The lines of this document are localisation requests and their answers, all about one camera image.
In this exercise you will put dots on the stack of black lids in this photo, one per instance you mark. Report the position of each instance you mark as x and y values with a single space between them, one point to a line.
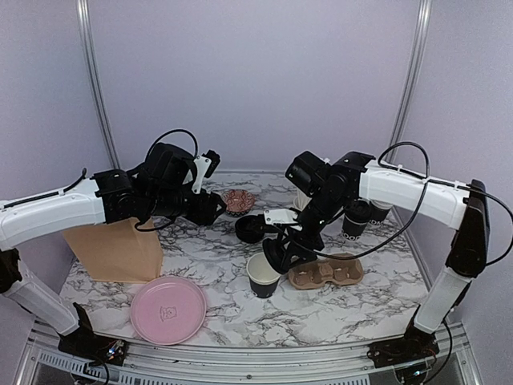
250 229

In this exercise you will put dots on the black cup holding straws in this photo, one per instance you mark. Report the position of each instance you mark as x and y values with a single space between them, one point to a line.
299 203

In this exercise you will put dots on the brown paper bag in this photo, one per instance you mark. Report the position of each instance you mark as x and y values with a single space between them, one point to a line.
117 252

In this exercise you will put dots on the pink plate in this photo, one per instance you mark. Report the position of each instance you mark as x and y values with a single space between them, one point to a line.
168 311

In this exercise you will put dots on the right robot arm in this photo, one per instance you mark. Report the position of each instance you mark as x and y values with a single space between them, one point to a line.
358 176

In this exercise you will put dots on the left aluminium frame post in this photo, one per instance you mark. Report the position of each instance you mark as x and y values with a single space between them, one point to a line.
86 34

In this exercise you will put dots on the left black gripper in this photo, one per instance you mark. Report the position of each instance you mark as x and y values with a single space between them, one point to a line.
206 213

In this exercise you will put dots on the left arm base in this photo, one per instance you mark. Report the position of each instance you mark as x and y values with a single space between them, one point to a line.
85 343

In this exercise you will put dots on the black paper coffee cup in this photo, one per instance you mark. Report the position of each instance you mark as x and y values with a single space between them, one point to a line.
262 277
353 226

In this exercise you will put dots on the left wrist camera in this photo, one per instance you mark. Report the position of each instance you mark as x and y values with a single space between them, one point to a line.
206 165

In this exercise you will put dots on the black coffee cup lid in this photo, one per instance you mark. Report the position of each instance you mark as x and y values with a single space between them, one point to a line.
359 211

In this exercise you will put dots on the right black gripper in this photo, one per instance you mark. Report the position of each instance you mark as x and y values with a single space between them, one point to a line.
295 248

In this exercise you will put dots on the brown cardboard cup carrier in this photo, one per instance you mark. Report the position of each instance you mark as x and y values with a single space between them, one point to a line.
339 270

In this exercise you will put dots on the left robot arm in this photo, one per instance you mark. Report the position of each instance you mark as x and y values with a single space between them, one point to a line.
167 184

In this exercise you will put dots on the right aluminium frame post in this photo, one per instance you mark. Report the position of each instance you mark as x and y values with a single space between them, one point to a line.
413 70

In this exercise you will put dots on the aluminium frame post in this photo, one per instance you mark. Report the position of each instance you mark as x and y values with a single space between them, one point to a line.
413 70
86 34

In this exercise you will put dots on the stack of paper cups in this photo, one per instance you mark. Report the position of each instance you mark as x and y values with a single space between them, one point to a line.
379 212

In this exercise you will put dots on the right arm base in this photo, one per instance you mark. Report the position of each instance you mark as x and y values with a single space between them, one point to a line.
413 345

